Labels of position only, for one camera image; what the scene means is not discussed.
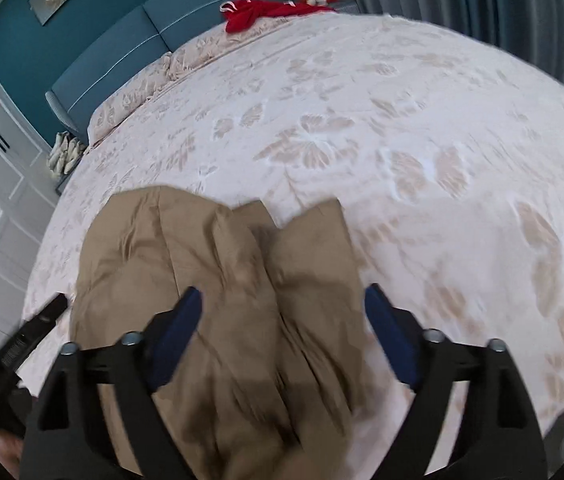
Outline person's left hand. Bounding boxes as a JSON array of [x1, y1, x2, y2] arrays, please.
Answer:
[[0, 430, 24, 479]]

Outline white floral bedspread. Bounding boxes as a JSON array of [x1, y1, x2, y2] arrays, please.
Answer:
[[22, 12, 564, 479]]

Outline white slippers pair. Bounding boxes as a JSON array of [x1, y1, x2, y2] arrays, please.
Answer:
[[46, 131, 86, 179]]

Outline red knitted garment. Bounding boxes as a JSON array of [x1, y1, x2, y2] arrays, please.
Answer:
[[220, 0, 332, 34]]

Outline floral pillow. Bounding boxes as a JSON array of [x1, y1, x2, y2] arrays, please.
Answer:
[[86, 18, 288, 146]]

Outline blue upholstered headboard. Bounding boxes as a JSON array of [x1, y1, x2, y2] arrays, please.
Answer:
[[46, 0, 285, 144]]

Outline tan puffer jacket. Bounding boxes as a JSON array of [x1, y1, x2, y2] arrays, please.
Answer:
[[70, 186, 365, 479]]

